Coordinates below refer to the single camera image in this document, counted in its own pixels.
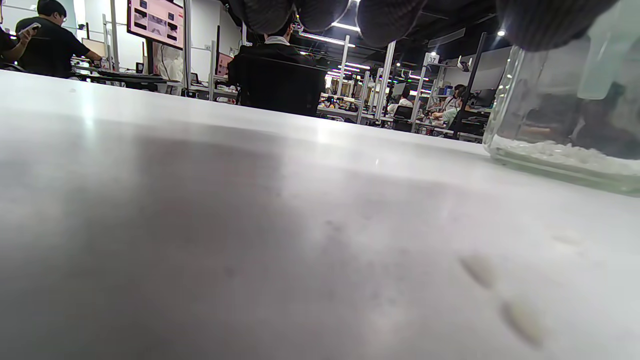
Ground person's left hand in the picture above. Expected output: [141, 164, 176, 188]
[227, 0, 621, 52]

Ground clear glass jar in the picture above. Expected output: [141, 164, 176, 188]
[482, 0, 640, 196]

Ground white rice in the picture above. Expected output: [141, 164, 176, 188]
[487, 137, 640, 176]

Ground black mesh chair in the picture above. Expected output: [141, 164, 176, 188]
[229, 52, 328, 117]

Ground small pink screen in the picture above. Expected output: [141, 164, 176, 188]
[216, 52, 235, 77]

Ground black desk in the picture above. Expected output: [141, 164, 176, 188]
[70, 70, 182, 93]

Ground white metal post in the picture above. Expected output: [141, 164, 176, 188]
[182, 0, 194, 91]

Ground large wall monitor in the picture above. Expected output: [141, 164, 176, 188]
[126, 0, 186, 51]

